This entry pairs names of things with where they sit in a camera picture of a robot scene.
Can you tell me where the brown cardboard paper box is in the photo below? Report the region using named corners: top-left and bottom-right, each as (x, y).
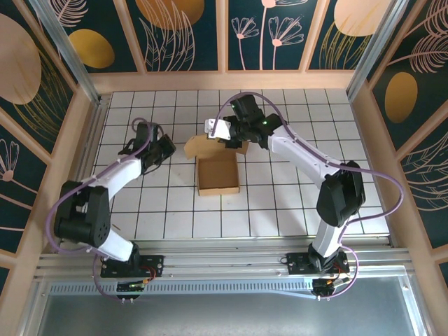
top-left (184, 134), bottom-right (250, 197)

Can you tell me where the grey metal sheet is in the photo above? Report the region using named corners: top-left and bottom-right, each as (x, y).
top-left (19, 265), bottom-right (433, 336)

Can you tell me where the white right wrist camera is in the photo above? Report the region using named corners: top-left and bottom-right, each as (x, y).
top-left (204, 118), bottom-right (232, 141)

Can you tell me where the aluminium side rail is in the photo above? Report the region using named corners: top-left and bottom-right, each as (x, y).
top-left (55, 94), bottom-right (112, 253)

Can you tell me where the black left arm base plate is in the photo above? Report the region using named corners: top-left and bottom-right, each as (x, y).
top-left (100, 254), bottom-right (165, 278)

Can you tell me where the aluminium mounting rail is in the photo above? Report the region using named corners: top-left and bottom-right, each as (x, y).
top-left (34, 237), bottom-right (414, 281)

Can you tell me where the aluminium frame post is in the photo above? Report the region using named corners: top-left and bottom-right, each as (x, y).
top-left (29, 0), bottom-right (103, 106)
top-left (346, 0), bottom-right (409, 102)

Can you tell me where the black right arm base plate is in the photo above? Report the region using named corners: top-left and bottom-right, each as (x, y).
top-left (286, 251), bottom-right (350, 276)

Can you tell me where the slotted grey cable duct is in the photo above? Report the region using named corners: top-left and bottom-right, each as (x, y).
top-left (48, 282), bottom-right (316, 301)

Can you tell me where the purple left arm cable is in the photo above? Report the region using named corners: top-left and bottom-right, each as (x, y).
top-left (47, 118), bottom-right (158, 302)

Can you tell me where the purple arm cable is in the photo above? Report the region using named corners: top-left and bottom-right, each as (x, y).
top-left (211, 91), bottom-right (405, 301)
top-left (47, 118), bottom-right (158, 302)

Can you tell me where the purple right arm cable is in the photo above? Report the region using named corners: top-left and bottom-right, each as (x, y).
top-left (211, 91), bottom-right (405, 301)

